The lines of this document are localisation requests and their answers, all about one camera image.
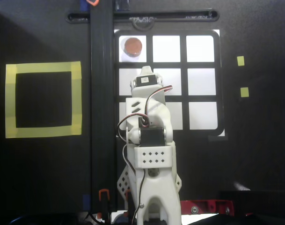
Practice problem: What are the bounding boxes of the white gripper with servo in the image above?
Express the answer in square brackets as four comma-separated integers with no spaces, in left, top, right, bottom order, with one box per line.
[129,66,167,105]

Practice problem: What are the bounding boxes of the brown wooden disc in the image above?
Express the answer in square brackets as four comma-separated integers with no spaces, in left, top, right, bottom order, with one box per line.
[124,37,143,58]

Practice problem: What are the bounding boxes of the white grid sheet black lines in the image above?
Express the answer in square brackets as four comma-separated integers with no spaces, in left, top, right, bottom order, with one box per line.
[113,29,226,137]

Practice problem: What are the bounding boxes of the black flat beam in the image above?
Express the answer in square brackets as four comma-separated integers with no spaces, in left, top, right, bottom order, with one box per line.
[90,7,115,211]

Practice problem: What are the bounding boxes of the black slotted bar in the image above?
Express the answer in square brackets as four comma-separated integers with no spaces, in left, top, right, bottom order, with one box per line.
[66,8,220,30]

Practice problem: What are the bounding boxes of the blue tape piece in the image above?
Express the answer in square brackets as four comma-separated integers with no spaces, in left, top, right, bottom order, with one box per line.
[82,194,91,210]
[79,0,91,12]

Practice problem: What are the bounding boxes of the yellow tape square outline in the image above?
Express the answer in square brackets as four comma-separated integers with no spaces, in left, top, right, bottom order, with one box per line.
[5,61,82,139]

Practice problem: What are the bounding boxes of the red bar clamp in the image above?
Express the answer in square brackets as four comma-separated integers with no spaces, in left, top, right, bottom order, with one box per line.
[179,199,234,216]

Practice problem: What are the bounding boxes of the white paper sheet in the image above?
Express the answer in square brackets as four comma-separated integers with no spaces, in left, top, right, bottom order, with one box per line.
[181,212,219,225]

